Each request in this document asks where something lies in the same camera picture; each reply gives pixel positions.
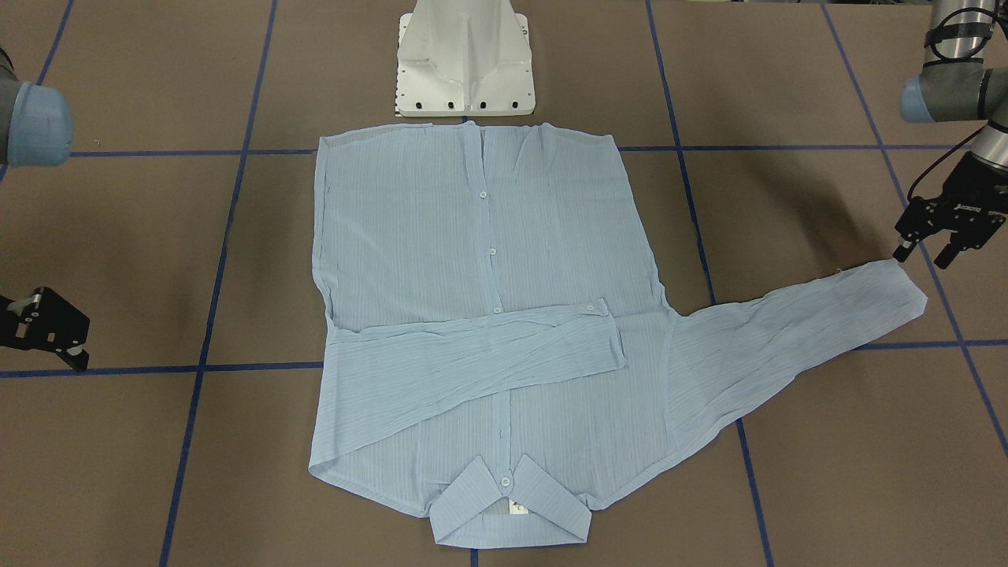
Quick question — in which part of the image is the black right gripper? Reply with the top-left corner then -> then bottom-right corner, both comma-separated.
1,287 -> 91,373

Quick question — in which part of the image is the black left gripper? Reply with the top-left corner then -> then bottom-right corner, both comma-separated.
892,152 -> 1006,269

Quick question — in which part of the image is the light blue button-up shirt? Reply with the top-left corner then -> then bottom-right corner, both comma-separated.
307,122 -> 928,549

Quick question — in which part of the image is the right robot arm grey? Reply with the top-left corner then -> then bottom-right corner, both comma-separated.
1,50 -> 91,373

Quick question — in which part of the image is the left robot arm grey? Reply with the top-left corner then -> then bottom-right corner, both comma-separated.
893,1 -> 1007,269

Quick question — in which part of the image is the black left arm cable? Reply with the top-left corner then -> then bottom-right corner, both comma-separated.
906,8 -> 995,207

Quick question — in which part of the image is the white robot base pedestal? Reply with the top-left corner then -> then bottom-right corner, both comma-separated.
394,1 -> 536,117

